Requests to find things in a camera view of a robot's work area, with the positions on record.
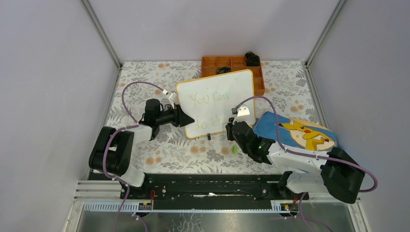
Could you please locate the purple cable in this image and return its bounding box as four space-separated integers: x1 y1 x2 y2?
234 95 379 232
102 81 164 232

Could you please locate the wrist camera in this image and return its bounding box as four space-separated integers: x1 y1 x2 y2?
232 106 250 122
162 89 177 109

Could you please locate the yellow framed whiteboard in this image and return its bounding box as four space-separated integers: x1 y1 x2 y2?
176 69 255 139

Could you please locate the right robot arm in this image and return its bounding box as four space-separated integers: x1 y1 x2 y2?
225 118 365 204

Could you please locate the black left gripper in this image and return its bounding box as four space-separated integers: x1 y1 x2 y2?
156 103 195 127

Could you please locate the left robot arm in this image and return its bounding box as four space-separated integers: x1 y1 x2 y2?
88 99 195 199

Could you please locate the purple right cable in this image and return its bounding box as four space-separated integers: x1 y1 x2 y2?
234 95 379 232

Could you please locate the dark rolled sock middle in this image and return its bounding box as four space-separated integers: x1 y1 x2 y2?
217 66 231 74

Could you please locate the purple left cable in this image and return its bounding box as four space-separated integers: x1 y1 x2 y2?
102 81 164 232

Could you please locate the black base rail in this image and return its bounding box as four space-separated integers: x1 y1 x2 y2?
118 174 309 210

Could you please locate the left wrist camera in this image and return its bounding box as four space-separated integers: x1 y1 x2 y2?
162 89 177 109

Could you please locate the dark rolled sock upper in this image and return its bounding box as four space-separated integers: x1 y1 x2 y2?
245 51 260 67

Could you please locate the orange wooden compartment tray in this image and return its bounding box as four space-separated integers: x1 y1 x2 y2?
201 56 265 95

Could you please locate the dark rolled sock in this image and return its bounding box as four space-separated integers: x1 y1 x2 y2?
217 66 231 74
245 51 260 67

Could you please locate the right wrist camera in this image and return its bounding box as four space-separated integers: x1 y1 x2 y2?
232 106 250 122

